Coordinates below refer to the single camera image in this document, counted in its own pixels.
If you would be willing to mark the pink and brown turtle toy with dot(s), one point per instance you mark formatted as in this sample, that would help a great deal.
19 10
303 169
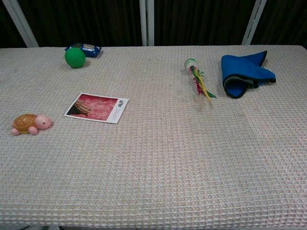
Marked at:
31 122

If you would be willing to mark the white waffle-weave tablecloth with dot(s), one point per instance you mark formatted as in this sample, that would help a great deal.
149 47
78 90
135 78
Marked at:
153 155

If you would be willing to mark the colourful feather shuttlecock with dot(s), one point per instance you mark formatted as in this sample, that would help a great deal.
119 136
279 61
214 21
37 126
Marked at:
200 81

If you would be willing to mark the red photo postcard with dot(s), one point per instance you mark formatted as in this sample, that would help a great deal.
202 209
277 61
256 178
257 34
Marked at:
96 107

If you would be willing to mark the blue cookie packet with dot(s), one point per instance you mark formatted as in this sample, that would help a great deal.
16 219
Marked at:
90 49

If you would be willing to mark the green ball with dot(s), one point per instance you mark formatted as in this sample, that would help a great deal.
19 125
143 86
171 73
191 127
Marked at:
75 57

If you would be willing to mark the blue folded cloth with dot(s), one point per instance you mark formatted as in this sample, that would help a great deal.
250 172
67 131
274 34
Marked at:
242 69

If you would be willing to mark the dark curtain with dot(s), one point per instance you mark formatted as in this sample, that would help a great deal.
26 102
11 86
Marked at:
84 21

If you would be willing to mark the white metal frame post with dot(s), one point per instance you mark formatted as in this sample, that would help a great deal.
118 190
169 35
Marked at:
253 22
146 22
21 21

